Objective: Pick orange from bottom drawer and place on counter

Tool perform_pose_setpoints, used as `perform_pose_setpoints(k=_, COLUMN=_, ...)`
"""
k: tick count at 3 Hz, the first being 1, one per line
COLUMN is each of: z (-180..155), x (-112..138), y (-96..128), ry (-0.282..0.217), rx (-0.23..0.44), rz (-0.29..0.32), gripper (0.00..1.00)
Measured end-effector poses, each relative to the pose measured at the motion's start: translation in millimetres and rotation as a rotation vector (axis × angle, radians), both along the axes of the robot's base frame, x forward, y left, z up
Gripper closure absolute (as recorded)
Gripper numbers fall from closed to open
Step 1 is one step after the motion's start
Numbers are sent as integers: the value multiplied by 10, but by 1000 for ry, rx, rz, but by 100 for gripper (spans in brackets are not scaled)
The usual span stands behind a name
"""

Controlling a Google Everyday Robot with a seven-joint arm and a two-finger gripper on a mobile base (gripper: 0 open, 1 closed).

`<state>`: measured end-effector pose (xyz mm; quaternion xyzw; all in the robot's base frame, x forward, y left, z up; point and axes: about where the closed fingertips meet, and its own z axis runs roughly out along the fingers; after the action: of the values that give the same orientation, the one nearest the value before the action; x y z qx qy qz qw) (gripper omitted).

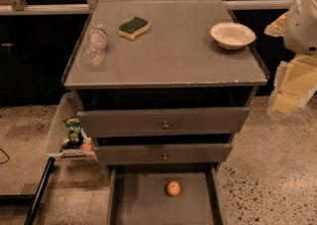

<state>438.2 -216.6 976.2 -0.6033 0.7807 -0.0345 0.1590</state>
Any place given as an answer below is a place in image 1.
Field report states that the grey top drawer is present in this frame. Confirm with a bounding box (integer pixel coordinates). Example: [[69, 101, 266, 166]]
[[77, 107, 250, 138]]

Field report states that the grey drawer cabinet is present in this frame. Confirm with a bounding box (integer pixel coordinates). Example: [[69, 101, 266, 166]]
[[61, 0, 270, 170]]

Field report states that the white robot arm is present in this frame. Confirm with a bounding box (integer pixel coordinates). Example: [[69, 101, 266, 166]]
[[264, 0, 317, 114]]

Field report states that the green yellow sponge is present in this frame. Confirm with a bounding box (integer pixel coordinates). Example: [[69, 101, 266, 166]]
[[118, 17, 150, 41]]

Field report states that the orange fruit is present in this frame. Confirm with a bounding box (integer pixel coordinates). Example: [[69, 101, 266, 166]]
[[166, 181, 181, 196]]

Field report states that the clear plastic water bottle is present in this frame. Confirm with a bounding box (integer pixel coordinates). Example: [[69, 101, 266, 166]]
[[82, 25, 107, 66]]

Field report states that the grey drawer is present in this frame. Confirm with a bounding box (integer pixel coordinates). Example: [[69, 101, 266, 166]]
[[77, 107, 250, 138], [106, 164, 227, 225], [94, 144, 232, 165]]

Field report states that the grey bottom drawer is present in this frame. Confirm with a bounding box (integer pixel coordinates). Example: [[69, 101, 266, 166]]
[[106, 164, 227, 225]]

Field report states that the black cable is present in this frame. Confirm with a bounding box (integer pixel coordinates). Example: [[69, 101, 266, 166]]
[[0, 148, 10, 166]]

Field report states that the grey middle drawer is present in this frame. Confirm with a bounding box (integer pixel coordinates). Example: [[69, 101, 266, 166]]
[[94, 144, 232, 165]]

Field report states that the black floor bar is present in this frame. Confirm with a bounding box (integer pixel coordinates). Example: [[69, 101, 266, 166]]
[[24, 157, 55, 225]]

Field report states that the white paper bowl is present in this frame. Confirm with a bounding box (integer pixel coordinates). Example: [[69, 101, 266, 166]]
[[210, 23, 256, 51]]

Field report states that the small red fruit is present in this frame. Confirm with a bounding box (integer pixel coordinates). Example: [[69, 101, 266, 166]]
[[80, 143, 94, 152]]

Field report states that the clear plastic side bin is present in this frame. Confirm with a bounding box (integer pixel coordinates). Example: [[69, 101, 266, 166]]
[[46, 93, 96, 162]]

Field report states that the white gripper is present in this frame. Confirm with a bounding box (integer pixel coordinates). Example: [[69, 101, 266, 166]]
[[268, 54, 317, 114]]

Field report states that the green snack bag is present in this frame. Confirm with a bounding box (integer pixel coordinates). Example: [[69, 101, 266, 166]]
[[63, 117, 82, 143]]

